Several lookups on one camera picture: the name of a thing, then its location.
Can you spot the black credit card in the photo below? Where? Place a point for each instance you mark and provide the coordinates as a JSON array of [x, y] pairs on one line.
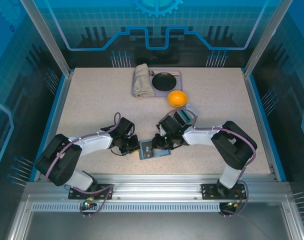
[[179, 117]]

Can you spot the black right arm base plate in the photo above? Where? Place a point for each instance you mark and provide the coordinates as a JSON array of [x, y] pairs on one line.
[[208, 192]]

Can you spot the orange bowl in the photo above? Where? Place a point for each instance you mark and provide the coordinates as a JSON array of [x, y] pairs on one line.
[[177, 98]]

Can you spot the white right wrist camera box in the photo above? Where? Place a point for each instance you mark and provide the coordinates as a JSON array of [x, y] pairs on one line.
[[161, 130]]

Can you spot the lavender tray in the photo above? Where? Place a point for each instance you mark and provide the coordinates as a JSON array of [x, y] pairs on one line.
[[180, 85]]

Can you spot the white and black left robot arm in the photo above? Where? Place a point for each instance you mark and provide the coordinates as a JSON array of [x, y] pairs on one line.
[[92, 145]]

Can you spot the clear plastic card box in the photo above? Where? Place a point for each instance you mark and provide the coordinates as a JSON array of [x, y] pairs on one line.
[[193, 111]]

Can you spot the blue card holder wallet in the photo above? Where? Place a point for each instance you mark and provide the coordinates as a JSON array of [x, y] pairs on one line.
[[167, 153]]

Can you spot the wooden chopstick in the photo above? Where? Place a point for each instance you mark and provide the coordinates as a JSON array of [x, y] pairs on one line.
[[174, 72]]

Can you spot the aluminium table side rail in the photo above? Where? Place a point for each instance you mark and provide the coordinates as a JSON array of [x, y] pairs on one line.
[[57, 112], [257, 112]]

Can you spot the black round plate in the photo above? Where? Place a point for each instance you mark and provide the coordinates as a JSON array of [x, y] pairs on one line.
[[164, 82]]

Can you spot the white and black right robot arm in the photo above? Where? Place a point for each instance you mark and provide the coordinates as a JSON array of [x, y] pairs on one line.
[[199, 137]]

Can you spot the grey metal bottom panel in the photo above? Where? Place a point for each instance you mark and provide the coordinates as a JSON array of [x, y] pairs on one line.
[[152, 227]]

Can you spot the small connector board with LED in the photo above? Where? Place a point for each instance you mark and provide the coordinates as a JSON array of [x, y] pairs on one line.
[[88, 203], [233, 204]]

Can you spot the aluminium frame post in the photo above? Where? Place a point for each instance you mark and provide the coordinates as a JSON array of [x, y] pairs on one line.
[[265, 37], [48, 37]]

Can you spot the metal spoon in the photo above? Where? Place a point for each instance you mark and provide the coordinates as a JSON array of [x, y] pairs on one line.
[[152, 73]]

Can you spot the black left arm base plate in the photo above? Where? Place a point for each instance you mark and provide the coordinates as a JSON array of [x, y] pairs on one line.
[[74, 195]]

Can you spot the teal credit card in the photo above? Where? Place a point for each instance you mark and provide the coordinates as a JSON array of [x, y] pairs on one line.
[[186, 116]]

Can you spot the aluminium mounting rail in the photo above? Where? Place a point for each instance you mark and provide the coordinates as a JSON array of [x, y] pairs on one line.
[[154, 187]]

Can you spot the beige folded cloth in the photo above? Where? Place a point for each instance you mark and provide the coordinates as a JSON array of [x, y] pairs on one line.
[[143, 82]]

